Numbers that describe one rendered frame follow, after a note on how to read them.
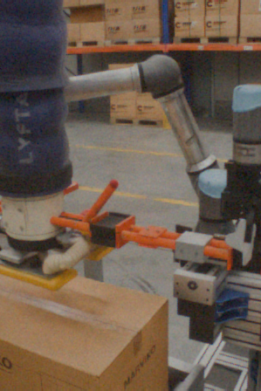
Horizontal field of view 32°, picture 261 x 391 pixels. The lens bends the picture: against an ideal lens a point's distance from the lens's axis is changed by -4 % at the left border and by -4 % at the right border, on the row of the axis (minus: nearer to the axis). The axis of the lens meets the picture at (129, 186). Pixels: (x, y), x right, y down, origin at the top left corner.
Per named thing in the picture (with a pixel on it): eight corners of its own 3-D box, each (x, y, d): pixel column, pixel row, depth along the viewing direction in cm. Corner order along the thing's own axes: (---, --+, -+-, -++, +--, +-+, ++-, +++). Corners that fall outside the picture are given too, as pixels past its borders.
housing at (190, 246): (174, 258, 103) (174, 241, 102) (185, 247, 109) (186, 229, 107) (202, 264, 100) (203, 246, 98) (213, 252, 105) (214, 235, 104)
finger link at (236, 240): (223, 261, 96) (230, 218, 96) (250, 266, 93) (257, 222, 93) (219, 262, 93) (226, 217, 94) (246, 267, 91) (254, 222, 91)
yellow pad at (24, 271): (-38, 262, 125) (-41, 245, 124) (-14, 249, 134) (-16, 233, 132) (55, 292, 109) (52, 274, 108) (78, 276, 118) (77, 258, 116)
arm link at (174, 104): (202, 210, 159) (136, 65, 143) (195, 196, 173) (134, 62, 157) (234, 196, 158) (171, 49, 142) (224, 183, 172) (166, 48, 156)
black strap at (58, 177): (-28, 185, 119) (-30, 170, 118) (29, 164, 138) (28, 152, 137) (36, 197, 108) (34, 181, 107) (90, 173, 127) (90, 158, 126)
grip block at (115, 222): (87, 243, 112) (85, 221, 111) (108, 229, 121) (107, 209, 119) (117, 250, 108) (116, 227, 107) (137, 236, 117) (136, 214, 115)
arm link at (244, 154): (272, 139, 92) (263, 147, 85) (271, 161, 93) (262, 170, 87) (238, 135, 96) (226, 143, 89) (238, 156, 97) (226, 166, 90)
